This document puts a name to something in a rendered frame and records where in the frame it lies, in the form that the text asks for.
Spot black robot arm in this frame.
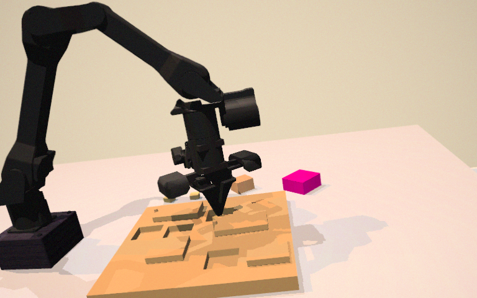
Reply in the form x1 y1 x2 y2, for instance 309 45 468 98
0 2 261 233

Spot magenta block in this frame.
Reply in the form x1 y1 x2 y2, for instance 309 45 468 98
282 169 322 195

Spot small orange block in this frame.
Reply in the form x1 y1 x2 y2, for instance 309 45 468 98
231 174 255 194

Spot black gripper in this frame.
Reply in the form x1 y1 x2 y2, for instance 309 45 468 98
157 133 262 217

